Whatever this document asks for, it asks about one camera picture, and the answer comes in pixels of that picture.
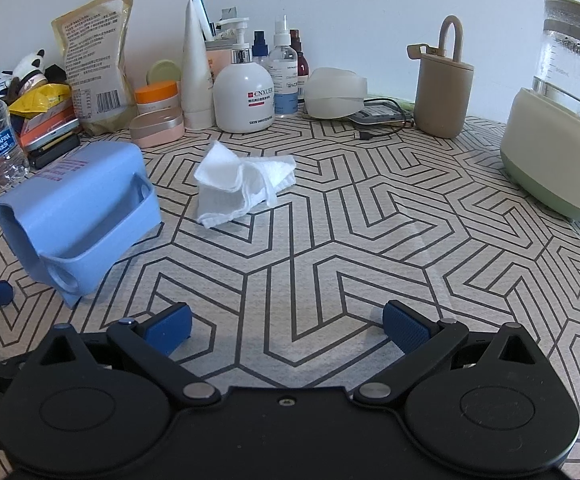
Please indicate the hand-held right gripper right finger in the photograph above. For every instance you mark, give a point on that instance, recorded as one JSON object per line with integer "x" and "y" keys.
{"x": 405, "y": 331}

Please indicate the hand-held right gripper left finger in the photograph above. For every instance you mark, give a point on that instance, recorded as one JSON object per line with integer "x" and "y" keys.
{"x": 170, "y": 329}

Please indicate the blue plastic container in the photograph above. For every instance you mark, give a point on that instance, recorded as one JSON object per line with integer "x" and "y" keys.
{"x": 85, "y": 195}

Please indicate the white cloth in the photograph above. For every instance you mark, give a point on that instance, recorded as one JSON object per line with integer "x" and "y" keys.
{"x": 230, "y": 180}

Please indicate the black flat box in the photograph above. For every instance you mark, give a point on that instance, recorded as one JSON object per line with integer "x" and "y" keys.
{"x": 55, "y": 155}

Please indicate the orange box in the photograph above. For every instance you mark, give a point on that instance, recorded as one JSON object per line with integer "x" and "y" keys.
{"x": 45, "y": 127}

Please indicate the pink flat case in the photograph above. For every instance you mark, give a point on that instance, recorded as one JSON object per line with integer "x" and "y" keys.
{"x": 157, "y": 127}

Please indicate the yellow snack packet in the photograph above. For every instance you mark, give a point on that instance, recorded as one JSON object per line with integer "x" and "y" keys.
{"x": 40, "y": 100}

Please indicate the grey flat device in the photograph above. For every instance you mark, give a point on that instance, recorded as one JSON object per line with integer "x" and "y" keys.
{"x": 377, "y": 114}

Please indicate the green packet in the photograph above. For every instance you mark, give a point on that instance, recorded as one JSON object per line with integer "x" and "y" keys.
{"x": 405, "y": 105}

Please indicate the panda plush toy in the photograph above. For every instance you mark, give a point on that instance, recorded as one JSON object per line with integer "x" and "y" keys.
{"x": 29, "y": 67}

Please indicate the white-green kitchen appliance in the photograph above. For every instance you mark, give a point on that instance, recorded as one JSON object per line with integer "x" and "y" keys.
{"x": 550, "y": 150}

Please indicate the dark box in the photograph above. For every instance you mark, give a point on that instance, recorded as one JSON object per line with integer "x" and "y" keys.
{"x": 56, "y": 72}

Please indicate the orange lid jar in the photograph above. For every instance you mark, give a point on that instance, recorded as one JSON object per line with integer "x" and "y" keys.
{"x": 156, "y": 96}

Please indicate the white pump bottle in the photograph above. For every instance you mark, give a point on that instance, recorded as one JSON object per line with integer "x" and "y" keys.
{"x": 242, "y": 100}

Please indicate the translucent white bowl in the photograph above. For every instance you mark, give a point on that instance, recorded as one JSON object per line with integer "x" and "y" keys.
{"x": 332, "y": 92}

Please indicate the tall white tube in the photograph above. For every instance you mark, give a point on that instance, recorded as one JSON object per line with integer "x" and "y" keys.
{"x": 195, "y": 75}

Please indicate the green round lid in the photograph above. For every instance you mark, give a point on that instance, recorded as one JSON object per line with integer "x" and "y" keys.
{"x": 162, "y": 71}

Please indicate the beige stand-up pouch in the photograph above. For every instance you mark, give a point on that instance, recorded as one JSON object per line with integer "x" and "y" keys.
{"x": 95, "y": 60}

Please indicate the clear spray bottle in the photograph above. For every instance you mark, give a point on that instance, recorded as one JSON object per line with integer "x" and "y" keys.
{"x": 285, "y": 85}

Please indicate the pink cup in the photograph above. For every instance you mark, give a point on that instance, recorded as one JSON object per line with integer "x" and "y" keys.
{"x": 217, "y": 60}

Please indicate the brown glass bottle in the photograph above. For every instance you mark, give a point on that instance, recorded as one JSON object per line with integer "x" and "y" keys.
{"x": 302, "y": 72}

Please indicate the dark blue spray bottle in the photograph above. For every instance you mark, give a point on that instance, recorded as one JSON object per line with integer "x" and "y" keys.
{"x": 260, "y": 50}

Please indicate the white and blue toothpaste tube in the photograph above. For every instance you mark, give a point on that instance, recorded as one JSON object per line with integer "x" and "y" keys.
{"x": 204, "y": 17}

